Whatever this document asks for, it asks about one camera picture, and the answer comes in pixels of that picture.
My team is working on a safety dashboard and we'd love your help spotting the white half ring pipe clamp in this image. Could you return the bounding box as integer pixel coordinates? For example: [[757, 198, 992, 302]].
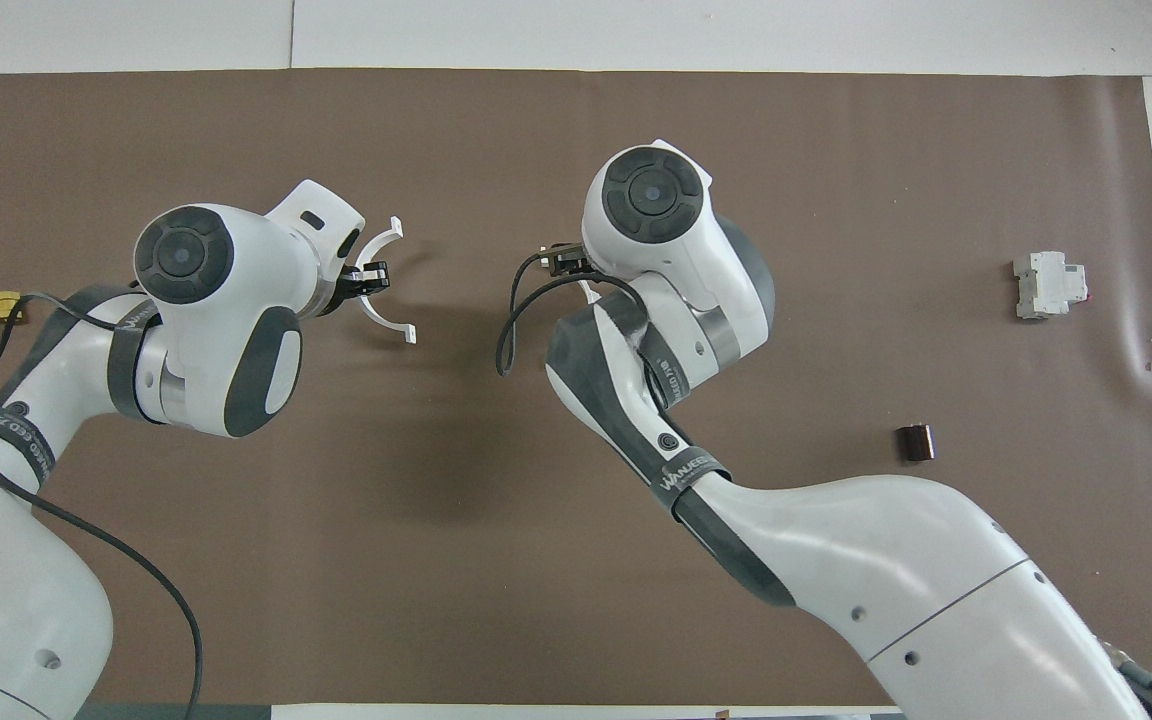
[[352, 216, 419, 346]]

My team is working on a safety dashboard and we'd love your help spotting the grey circuit breaker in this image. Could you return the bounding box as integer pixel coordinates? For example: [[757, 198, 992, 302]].
[[1013, 250, 1089, 321]]

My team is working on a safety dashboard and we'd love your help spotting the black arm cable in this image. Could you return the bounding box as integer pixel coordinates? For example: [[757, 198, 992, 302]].
[[0, 290, 205, 720], [495, 250, 649, 379]]

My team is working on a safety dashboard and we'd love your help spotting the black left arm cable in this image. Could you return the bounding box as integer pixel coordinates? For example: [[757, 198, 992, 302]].
[[0, 290, 205, 720]]

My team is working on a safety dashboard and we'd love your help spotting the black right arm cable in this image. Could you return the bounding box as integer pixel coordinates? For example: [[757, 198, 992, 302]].
[[495, 250, 649, 379]]

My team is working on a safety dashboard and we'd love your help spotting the brown paper table mat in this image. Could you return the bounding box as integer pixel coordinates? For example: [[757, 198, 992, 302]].
[[0, 68, 1152, 707]]

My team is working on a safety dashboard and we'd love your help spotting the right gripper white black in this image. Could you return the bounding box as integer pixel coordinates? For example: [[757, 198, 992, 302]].
[[541, 243, 599, 303]]

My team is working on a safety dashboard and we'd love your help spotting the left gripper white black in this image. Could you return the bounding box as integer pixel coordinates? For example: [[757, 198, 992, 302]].
[[264, 180, 393, 319]]

